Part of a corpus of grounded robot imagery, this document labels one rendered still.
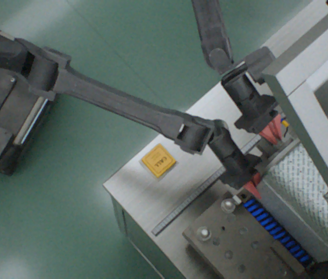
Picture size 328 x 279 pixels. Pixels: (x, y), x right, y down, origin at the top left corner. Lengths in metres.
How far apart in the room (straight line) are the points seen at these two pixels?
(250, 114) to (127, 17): 1.61
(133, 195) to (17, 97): 0.95
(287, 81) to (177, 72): 2.13
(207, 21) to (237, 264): 0.62
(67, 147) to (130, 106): 1.28
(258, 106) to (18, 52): 0.56
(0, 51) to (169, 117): 0.41
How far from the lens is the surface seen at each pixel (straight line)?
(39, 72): 1.50
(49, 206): 2.69
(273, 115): 1.42
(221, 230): 1.62
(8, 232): 2.70
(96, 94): 1.48
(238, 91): 1.37
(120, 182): 1.76
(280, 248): 1.62
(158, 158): 1.75
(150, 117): 1.48
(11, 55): 1.51
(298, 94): 0.72
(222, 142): 1.50
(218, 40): 1.36
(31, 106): 2.55
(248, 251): 1.63
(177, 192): 1.76
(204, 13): 1.37
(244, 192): 1.74
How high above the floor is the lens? 2.63
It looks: 75 degrees down
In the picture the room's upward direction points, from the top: 7 degrees clockwise
